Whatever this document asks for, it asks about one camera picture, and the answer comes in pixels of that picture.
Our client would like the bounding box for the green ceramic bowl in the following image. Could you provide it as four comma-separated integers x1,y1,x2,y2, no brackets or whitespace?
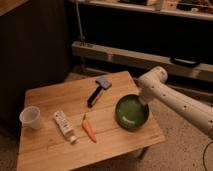
115,94,149,130

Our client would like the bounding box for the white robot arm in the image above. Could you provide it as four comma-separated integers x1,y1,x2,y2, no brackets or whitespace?
138,66,213,140

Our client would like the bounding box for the orange carrot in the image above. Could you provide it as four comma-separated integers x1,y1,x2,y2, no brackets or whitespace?
82,116,97,143

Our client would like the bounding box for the metal vertical pole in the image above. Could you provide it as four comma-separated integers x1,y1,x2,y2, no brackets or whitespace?
75,0,85,45

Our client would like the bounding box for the wooden table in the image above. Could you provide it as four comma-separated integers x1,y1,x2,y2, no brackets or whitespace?
17,71,165,171

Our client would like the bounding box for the white tube of cream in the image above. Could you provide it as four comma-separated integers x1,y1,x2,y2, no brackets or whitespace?
53,110,77,144

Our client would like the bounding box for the white plastic cup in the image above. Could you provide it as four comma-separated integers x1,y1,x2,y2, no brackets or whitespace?
19,106,42,130

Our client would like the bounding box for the metal shelf rail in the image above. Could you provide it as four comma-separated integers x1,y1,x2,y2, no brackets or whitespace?
71,41,213,82

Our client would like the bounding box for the black handle on shelf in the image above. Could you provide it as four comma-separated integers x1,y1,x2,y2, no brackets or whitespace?
170,58,200,68

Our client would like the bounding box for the black cable on floor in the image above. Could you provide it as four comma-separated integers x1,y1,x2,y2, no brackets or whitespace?
202,140,213,171

